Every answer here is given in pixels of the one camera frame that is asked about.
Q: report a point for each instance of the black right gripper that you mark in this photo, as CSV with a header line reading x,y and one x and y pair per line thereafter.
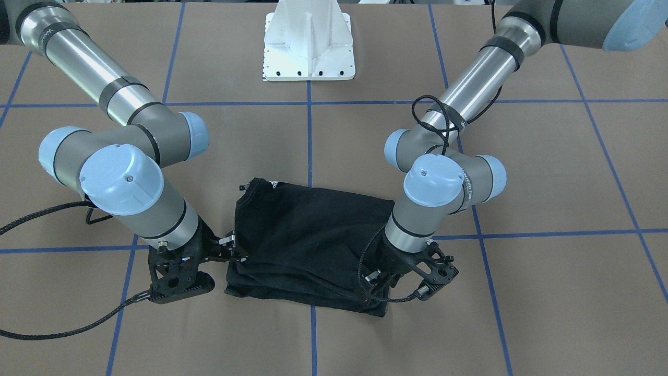
x,y
208,242

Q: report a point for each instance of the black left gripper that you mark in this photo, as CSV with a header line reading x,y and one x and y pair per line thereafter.
x,y
390,257

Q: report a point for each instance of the black printed t-shirt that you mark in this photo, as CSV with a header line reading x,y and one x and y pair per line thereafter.
x,y
306,245

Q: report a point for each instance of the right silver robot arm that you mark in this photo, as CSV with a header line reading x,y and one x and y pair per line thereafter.
x,y
119,171

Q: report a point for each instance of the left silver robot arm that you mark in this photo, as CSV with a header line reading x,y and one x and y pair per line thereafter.
x,y
570,225

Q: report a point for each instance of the brown paper table cover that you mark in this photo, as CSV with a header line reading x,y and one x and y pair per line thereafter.
x,y
206,58

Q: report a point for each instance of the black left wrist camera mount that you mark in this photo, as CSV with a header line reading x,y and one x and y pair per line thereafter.
x,y
436,269

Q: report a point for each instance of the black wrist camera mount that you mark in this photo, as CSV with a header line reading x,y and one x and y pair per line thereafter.
x,y
436,269
177,278

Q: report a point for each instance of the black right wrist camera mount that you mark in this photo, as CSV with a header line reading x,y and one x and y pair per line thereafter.
x,y
177,278

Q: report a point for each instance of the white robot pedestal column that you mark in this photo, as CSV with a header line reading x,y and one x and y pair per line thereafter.
x,y
308,40

